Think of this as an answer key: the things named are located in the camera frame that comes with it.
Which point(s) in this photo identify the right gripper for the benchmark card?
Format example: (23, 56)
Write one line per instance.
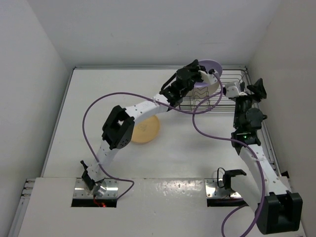
(258, 89)

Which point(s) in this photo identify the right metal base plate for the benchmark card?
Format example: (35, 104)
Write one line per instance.
(214, 190)

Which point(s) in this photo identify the orange plate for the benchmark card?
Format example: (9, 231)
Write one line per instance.
(146, 130)

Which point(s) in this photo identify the metal base plate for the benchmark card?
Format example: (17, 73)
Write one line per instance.
(106, 189)
(214, 190)

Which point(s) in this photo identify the cream plate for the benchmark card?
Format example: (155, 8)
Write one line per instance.
(201, 93)

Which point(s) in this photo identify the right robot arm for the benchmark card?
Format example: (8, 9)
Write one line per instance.
(276, 209)

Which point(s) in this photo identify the purple plate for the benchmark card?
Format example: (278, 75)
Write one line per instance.
(201, 85)
(211, 65)

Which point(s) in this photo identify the wire dish rack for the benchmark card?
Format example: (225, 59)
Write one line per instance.
(225, 105)

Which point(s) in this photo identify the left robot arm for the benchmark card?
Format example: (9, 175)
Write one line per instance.
(118, 127)

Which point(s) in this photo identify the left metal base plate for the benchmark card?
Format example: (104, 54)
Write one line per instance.
(106, 189)

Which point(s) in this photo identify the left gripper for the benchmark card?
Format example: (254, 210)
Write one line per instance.
(194, 67)

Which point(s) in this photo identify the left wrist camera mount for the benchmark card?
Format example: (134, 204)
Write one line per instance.
(211, 78)

